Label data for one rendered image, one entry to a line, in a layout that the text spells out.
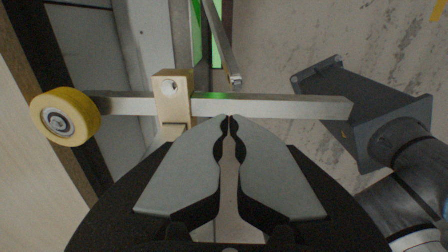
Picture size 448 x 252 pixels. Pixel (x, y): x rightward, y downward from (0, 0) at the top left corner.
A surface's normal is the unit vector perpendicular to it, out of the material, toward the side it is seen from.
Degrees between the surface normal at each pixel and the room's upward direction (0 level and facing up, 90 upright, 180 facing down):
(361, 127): 0
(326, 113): 0
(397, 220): 84
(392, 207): 72
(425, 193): 58
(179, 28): 0
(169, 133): 90
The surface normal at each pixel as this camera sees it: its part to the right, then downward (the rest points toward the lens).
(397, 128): -0.55, -0.50
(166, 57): -0.03, 0.50
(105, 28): 1.00, 0.03
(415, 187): -0.75, -0.40
